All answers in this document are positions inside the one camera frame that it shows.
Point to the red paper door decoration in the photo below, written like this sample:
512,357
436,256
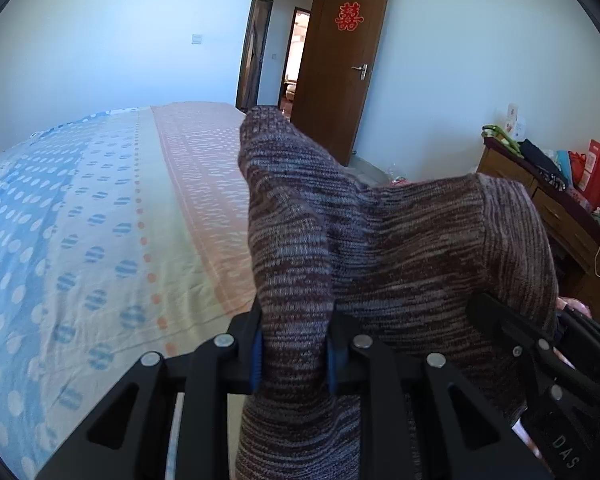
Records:
349,16

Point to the brown knitted sweater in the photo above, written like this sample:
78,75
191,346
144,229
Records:
380,240

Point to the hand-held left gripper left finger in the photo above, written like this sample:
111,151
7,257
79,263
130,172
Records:
254,355

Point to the brown door frame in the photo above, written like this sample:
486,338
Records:
252,35

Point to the black cloth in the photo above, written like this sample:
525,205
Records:
540,160

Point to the wooden dresser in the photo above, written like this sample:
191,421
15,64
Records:
555,215

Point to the blue polka dot bed sheet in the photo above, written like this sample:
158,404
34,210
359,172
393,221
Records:
95,220

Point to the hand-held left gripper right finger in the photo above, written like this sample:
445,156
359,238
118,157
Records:
332,360

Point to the green plastic object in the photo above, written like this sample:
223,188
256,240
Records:
502,137

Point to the brown wooden door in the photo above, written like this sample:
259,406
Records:
337,75

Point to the white wall switch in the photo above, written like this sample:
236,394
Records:
197,39

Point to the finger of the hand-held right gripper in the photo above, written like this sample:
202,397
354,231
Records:
592,332
520,332

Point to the red paper bag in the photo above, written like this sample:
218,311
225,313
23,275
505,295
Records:
590,175

